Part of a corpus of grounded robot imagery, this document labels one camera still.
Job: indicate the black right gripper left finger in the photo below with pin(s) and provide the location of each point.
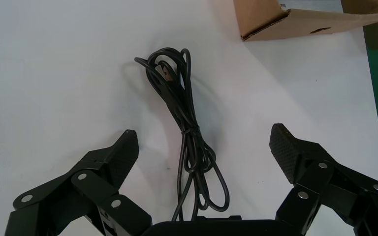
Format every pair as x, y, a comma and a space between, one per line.
78, 202

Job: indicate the brown cardboard storage box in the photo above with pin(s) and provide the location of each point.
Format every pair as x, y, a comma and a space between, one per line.
264, 16

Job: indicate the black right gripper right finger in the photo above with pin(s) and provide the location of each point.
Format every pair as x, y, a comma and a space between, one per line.
339, 198

